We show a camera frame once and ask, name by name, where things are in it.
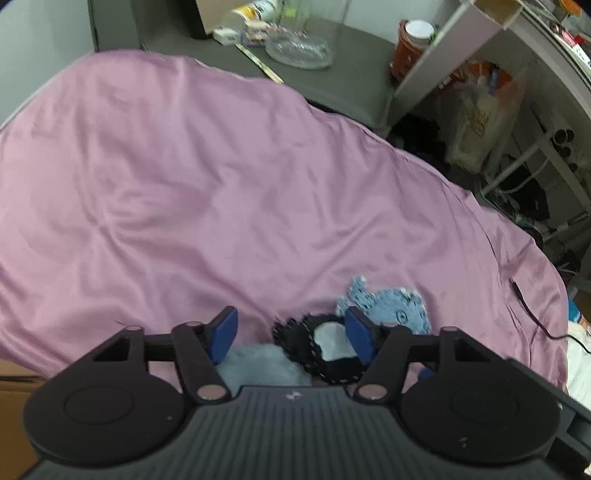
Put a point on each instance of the white charger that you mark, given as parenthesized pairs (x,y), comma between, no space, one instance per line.
(226,36)

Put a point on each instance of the red jar white lid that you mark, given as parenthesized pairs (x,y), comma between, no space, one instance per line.
(411,48)

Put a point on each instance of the grey pink plush toy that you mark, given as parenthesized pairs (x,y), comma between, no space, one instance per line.
(295,355)

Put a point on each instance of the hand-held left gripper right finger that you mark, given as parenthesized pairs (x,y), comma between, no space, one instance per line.
(360,334)

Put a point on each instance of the grey desk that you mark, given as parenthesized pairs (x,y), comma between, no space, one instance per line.
(531,37)

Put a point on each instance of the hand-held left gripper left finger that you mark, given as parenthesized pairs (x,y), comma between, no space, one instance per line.
(224,334)

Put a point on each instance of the pink bed sheet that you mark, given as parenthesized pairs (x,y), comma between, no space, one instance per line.
(231,184)

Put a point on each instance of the brown cardboard box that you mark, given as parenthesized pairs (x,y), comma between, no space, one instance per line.
(16,415)

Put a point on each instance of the green yellow bottle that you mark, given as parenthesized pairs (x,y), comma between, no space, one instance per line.
(249,11)

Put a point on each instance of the flat cardboard tray leaning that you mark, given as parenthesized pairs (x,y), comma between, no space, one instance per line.
(207,18)

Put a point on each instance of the white duvet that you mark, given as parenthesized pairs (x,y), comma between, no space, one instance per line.
(579,360)

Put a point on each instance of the plastic bag under desk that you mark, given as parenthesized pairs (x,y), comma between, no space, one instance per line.
(485,120)

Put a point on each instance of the large clear water jug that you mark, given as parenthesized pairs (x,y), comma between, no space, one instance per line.
(300,46)

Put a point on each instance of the light blue plush toy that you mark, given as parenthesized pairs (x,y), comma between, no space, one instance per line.
(392,307)

